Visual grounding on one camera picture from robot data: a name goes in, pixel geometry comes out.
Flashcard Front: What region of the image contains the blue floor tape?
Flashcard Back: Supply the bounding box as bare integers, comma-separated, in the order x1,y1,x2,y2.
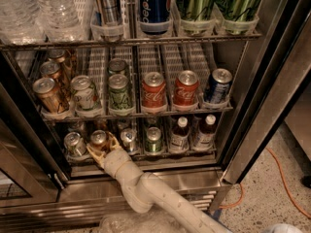
207,209,222,221

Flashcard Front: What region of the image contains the stainless steel fridge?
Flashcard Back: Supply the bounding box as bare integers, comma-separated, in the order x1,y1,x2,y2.
0,0,311,233

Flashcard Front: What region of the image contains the brown bottle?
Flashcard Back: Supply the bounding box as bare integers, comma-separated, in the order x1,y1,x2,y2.
169,116,190,153
192,115,216,150

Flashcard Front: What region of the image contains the green can behind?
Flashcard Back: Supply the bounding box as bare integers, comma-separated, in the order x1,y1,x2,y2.
108,58,130,78

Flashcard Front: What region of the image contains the brown bottle left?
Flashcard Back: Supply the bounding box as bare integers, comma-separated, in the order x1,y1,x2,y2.
169,116,190,153

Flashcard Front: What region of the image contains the orange power cable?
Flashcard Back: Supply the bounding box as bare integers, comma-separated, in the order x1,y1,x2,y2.
219,147,311,219

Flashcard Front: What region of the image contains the plaid slim can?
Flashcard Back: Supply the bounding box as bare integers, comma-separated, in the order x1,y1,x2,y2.
99,0,122,26

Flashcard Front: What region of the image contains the silver can bottom left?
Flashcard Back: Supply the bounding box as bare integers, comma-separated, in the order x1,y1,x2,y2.
64,132,86,157

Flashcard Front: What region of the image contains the green can front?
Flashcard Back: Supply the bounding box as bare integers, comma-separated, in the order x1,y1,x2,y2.
108,74,132,110

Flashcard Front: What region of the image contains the gold can middle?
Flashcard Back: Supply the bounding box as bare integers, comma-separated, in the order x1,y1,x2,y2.
40,60,71,100

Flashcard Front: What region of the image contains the glass fridge door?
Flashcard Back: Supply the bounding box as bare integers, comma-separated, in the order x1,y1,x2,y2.
0,81,72,208

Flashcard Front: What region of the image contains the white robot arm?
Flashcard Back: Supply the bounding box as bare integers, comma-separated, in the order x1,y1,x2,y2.
86,132,233,233

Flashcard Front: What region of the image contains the clear plastic wrap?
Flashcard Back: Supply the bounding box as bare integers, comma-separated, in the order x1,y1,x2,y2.
99,210,189,233

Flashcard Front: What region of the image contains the green tall can left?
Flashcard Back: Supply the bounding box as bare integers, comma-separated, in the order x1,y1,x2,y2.
176,0,215,21

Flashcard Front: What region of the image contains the white green can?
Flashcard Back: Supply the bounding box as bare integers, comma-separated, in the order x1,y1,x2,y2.
71,75,100,111

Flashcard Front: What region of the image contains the orange can bottom shelf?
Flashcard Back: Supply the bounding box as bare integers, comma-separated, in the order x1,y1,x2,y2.
90,130,108,152

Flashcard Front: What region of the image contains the blue pepsi can top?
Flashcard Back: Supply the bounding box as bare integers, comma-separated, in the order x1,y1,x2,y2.
139,0,171,35

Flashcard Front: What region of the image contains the green can bottom shelf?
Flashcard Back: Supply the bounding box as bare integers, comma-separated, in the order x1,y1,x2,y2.
146,127,162,153

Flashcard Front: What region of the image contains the red coca-cola can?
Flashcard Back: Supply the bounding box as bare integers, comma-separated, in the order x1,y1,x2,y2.
142,72,165,108
173,70,199,106

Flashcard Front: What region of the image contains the clear water bottle left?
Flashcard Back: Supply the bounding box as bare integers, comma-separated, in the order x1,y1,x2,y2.
0,0,45,45

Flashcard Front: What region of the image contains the blue pepsi can middle shelf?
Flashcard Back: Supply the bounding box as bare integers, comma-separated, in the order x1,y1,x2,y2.
204,68,232,104

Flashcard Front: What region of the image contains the red coca-cola can right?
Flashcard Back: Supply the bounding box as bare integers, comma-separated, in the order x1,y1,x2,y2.
173,70,199,106

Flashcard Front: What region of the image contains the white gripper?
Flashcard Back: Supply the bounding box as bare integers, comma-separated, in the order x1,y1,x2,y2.
86,132,143,183

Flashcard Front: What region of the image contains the gold can back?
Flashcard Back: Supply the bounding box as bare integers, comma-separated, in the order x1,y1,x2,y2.
48,50,74,80

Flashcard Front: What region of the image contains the clear water bottle right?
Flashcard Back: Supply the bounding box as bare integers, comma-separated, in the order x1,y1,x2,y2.
37,0,85,42

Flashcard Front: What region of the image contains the gold can front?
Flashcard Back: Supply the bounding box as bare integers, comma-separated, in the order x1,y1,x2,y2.
32,78,69,114

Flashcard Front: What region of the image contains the gold can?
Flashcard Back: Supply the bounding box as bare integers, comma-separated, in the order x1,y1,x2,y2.
32,78,69,114
48,50,74,80
40,60,71,100

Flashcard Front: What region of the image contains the green tall can right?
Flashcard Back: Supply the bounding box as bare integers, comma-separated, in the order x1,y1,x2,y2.
216,0,261,22

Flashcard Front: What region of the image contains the green tall can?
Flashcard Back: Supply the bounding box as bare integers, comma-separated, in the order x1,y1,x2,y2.
176,0,215,21
216,0,261,22

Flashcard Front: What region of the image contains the red coca-cola can left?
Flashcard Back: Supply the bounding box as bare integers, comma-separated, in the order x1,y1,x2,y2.
142,72,165,108

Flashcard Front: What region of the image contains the white silver can bottom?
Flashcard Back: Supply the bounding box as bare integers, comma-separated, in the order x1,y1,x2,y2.
121,128,138,154

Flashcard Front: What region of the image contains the brown bottle right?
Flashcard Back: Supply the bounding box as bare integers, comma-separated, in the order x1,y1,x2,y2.
192,115,216,150

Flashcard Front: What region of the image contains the clear water bottle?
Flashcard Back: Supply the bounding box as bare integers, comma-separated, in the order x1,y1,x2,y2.
37,0,85,42
0,0,45,45

